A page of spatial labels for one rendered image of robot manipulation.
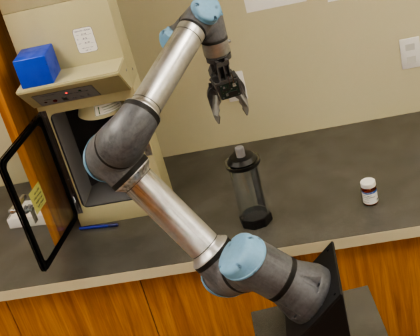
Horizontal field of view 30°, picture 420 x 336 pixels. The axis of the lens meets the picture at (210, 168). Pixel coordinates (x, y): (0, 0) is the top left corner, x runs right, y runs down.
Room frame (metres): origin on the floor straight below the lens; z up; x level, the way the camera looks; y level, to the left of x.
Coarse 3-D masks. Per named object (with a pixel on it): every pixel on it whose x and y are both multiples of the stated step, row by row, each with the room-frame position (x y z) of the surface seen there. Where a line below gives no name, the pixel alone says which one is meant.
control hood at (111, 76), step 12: (108, 60) 2.26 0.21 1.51; (120, 60) 2.23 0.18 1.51; (60, 72) 2.27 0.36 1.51; (72, 72) 2.24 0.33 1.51; (84, 72) 2.21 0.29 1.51; (96, 72) 2.18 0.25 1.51; (108, 72) 2.16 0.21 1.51; (120, 72) 2.16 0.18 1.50; (48, 84) 2.19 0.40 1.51; (60, 84) 2.17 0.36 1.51; (72, 84) 2.17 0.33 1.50; (84, 84) 2.17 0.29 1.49; (96, 84) 2.18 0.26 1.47; (108, 84) 2.19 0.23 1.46; (120, 84) 2.19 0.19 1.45; (24, 96) 2.21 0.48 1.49
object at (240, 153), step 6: (240, 150) 2.05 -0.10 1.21; (246, 150) 2.09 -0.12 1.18; (234, 156) 2.07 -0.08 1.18; (240, 156) 2.05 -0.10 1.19; (246, 156) 2.05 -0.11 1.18; (252, 156) 2.05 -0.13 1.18; (228, 162) 2.06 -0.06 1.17; (234, 162) 2.04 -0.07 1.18; (240, 162) 2.03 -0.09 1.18; (246, 162) 2.03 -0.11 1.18; (252, 162) 2.03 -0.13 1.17
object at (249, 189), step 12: (228, 168) 2.04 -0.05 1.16; (240, 168) 2.02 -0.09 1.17; (240, 180) 2.03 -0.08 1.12; (252, 180) 2.02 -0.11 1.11; (240, 192) 2.03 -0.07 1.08; (252, 192) 2.02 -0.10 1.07; (264, 192) 2.05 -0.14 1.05; (240, 204) 2.04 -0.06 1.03; (252, 204) 2.02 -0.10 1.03; (264, 204) 2.03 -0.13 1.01; (252, 216) 2.02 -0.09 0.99; (264, 216) 2.03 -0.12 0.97
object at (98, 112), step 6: (114, 102) 2.32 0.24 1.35; (120, 102) 2.33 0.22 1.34; (84, 108) 2.33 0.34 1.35; (90, 108) 2.31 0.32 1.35; (96, 108) 2.31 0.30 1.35; (102, 108) 2.30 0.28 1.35; (108, 108) 2.30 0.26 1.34; (114, 108) 2.31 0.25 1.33; (78, 114) 2.36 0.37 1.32; (84, 114) 2.32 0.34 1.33; (90, 114) 2.31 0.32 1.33; (96, 114) 2.30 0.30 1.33; (102, 114) 2.29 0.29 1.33; (108, 114) 2.29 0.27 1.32; (114, 114) 2.30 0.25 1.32; (90, 120) 2.30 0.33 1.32
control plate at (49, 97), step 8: (80, 88) 2.19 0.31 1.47; (88, 88) 2.20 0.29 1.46; (40, 96) 2.22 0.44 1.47; (48, 96) 2.22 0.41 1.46; (56, 96) 2.22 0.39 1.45; (64, 96) 2.23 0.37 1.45; (72, 96) 2.23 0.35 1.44; (88, 96) 2.24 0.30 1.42; (40, 104) 2.26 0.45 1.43; (48, 104) 2.27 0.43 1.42
